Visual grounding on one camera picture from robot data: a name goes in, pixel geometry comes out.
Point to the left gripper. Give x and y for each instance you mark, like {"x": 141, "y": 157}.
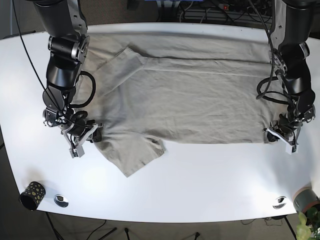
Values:
{"x": 286, "y": 131}

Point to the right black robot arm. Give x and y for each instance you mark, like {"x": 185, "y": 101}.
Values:
{"x": 68, "y": 45}

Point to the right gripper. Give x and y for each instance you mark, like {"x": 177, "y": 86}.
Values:
{"x": 76, "y": 136}

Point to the grey plant pot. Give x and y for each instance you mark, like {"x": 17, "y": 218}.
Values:
{"x": 304, "y": 199}

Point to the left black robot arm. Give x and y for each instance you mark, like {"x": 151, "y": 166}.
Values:
{"x": 289, "y": 82}

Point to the beige grey T-shirt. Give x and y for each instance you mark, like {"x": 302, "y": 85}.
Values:
{"x": 184, "y": 88}

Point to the black gold-dotted cup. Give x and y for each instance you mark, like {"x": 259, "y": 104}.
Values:
{"x": 32, "y": 196}

